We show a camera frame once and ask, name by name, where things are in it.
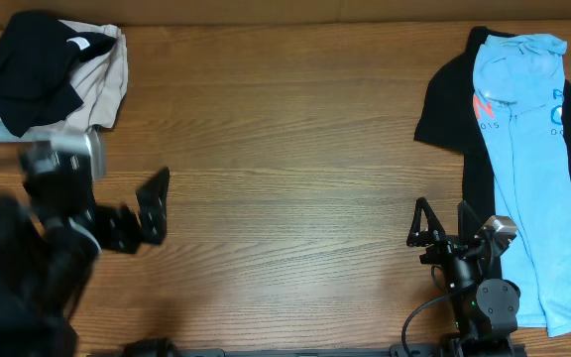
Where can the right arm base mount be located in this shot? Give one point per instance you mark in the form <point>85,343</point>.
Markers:
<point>484,347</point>

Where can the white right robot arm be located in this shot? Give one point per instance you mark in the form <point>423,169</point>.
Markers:
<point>484,307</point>

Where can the folded white beige trousers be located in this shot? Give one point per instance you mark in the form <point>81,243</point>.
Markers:
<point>101,84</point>

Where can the light blue printed t-shirt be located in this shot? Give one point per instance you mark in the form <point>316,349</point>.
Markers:
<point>518,101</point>

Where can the plain black t-shirt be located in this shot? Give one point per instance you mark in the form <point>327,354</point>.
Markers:
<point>37,54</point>

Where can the black t-shirt with logo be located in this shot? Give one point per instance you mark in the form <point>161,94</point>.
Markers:
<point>448,121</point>

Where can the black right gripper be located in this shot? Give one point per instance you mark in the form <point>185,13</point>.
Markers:
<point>435,232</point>

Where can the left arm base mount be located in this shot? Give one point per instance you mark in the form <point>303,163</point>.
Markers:
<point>157,347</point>

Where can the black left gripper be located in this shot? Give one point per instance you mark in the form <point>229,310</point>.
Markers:
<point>118,226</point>

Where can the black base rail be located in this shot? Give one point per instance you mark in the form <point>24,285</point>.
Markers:
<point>392,351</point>

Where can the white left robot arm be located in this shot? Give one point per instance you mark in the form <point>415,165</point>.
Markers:
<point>48,252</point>

